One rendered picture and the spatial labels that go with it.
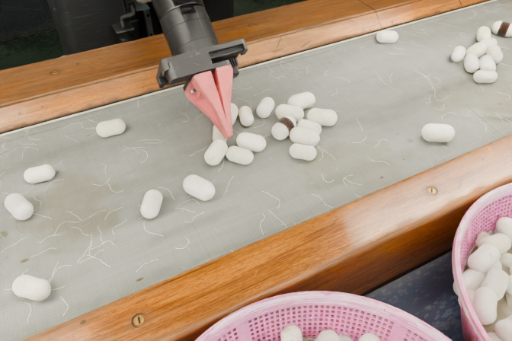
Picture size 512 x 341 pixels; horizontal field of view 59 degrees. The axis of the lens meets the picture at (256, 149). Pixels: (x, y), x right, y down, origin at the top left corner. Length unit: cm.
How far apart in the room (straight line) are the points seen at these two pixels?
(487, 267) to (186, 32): 39
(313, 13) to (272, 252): 48
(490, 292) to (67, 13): 121
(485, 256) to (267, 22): 47
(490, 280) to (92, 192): 40
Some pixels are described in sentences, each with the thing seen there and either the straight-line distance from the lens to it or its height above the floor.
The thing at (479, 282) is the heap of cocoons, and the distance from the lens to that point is 48.
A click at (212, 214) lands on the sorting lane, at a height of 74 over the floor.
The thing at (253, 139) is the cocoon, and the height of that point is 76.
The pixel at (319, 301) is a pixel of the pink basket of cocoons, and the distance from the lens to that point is 39.
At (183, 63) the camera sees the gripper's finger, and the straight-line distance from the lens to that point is 51.
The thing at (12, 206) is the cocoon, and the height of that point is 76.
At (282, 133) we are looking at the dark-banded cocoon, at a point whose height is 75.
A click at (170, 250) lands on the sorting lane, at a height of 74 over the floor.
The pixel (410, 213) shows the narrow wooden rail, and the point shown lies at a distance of 46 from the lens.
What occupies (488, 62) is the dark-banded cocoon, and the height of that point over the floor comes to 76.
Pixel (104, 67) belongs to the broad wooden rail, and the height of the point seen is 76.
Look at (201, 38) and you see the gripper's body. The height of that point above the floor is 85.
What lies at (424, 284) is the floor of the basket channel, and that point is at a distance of 53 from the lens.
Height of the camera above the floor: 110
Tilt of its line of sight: 42 degrees down
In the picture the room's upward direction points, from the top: straight up
